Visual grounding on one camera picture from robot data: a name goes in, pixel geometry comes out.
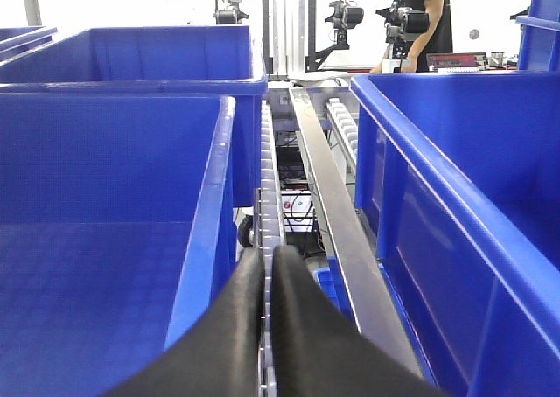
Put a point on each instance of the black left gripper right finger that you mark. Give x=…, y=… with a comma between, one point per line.
x=317, y=352

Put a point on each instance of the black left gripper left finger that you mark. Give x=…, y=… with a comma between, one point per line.
x=218, y=356

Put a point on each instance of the white roller track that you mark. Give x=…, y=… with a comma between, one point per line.
x=270, y=223

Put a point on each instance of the large empty blue bin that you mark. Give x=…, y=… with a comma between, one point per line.
x=116, y=232

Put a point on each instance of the blue bin at right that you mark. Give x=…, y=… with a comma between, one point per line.
x=458, y=177

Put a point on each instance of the blue bin behind left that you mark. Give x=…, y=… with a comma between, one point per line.
x=214, y=59

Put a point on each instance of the black robot gripper far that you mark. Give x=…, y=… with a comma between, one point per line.
x=345, y=16
x=403, y=26

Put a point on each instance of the steel shelf divider rail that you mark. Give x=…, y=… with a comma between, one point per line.
x=327, y=136

